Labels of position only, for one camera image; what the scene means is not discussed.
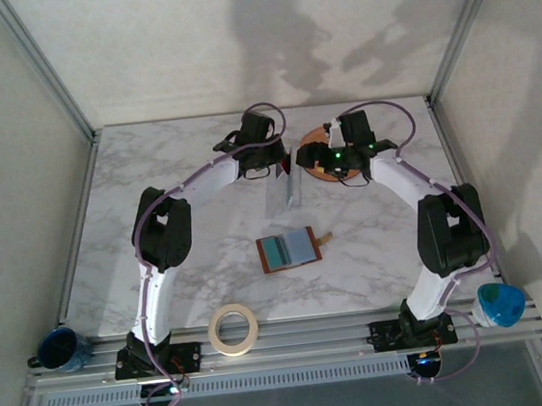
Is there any clear plastic card box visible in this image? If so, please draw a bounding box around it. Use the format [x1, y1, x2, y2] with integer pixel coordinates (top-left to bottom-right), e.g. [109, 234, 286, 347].
[259, 158, 308, 220]

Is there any brown leather card holder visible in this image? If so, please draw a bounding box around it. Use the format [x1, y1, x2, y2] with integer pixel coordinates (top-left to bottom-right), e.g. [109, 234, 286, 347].
[254, 224, 337, 277]

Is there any orange round plate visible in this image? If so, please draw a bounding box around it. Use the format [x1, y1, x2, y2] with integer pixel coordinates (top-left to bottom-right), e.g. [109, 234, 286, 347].
[297, 122, 371, 187]

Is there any beige masking tape roll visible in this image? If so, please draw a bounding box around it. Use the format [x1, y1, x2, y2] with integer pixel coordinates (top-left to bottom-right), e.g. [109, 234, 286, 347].
[204, 300, 262, 361]

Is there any blue lidded plastic cup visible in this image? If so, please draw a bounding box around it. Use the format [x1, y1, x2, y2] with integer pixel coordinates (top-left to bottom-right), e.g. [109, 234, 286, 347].
[468, 280, 528, 332]

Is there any dark blue mug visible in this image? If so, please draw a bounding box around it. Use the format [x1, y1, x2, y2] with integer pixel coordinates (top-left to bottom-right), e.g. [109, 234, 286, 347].
[24, 324, 95, 378]

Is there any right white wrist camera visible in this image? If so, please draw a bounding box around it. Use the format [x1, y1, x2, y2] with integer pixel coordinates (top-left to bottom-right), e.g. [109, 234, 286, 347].
[321, 117, 346, 149]

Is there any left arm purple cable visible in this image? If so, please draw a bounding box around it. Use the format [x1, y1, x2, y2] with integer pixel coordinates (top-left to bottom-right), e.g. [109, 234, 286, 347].
[114, 99, 316, 406]

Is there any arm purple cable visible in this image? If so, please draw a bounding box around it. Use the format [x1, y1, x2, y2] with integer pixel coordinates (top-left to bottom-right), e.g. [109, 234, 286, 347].
[114, 99, 316, 406]
[323, 88, 511, 394]

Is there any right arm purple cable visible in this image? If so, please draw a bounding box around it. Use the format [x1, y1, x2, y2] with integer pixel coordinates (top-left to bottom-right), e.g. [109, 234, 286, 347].
[323, 88, 511, 394]

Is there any aluminium table side rail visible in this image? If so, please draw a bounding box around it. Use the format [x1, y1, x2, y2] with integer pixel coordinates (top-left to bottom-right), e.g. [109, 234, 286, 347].
[426, 91, 506, 292]
[39, 130, 122, 333]

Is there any aluminium frame post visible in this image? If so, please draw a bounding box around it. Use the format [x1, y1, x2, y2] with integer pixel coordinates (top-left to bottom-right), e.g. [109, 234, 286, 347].
[0, 0, 103, 153]
[417, 0, 523, 109]

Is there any aluminium frame rail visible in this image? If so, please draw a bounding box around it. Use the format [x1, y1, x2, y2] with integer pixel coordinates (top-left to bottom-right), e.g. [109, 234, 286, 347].
[21, 293, 542, 397]

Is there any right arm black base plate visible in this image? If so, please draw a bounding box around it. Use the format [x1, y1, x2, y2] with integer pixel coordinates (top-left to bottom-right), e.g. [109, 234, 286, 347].
[367, 311, 460, 353]

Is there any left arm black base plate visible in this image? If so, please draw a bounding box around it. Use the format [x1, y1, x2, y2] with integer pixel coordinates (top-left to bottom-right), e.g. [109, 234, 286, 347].
[111, 339, 206, 381]

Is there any grey slotted cable duct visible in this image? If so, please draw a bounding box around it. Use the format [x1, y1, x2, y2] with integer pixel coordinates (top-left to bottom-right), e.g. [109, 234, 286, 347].
[43, 355, 413, 406]

